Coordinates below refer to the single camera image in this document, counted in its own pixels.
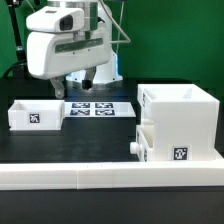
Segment white front drawer tray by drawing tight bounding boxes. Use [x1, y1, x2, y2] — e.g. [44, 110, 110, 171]
[130, 125, 154, 162]

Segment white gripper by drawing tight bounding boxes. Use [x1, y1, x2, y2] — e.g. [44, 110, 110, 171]
[25, 25, 112, 100]

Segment white fiducial marker sheet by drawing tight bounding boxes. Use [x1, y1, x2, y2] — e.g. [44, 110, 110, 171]
[65, 102, 135, 117]

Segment white thin cable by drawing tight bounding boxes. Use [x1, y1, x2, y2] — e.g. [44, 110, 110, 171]
[98, 0, 132, 46]

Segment black cable bundle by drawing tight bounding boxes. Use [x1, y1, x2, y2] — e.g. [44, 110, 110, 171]
[2, 59, 29, 80]

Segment white drawer cabinet box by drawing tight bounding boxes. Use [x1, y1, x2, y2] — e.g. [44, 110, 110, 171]
[137, 84, 219, 161]

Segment white L-shaped fence wall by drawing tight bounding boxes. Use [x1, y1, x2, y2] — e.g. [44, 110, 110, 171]
[0, 158, 224, 190]

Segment white drawer tray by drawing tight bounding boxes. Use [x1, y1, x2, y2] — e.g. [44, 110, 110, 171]
[8, 100, 65, 131]
[130, 125, 154, 162]

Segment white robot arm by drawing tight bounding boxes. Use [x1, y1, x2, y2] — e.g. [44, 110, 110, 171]
[26, 0, 112, 99]

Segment black camera stand pole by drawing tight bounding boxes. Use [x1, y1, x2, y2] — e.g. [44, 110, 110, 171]
[3, 0, 28, 79]

